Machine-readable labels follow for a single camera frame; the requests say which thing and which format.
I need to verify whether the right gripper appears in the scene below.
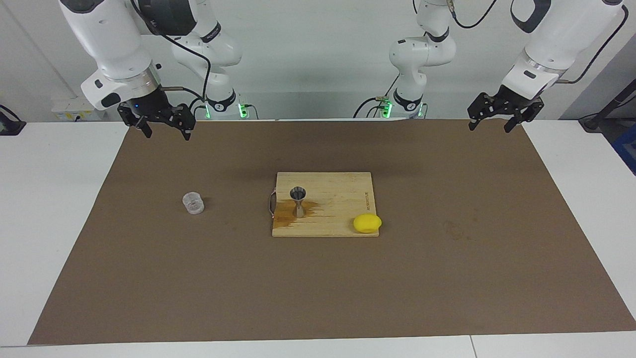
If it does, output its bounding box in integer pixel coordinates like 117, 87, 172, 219
117, 88, 195, 141

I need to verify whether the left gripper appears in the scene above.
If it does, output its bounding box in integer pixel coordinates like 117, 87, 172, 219
468, 85, 545, 134

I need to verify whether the white socket box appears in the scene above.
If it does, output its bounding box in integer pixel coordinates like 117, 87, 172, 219
51, 95, 108, 122

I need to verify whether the small clear glass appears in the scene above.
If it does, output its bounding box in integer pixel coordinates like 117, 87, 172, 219
182, 191, 206, 215

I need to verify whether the black stand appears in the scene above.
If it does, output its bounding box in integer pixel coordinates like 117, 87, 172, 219
578, 79, 636, 133
0, 104, 27, 136

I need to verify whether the blue box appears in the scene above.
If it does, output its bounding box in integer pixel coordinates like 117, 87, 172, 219
612, 123, 636, 176

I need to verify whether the steel double jigger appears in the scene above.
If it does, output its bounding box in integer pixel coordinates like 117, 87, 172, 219
290, 186, 308, 218

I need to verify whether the yellow lemon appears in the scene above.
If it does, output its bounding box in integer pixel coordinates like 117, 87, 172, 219
353, 213, 383, 234

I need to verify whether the wooden cutting board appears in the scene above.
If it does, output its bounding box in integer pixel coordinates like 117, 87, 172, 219
268, 172, 380, 238

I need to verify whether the black cable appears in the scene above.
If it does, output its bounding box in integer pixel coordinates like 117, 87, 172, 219
353, 74, 401, 119
446, 0, 498, 29
130, 0, 212, 118
555, 4, 630, 85

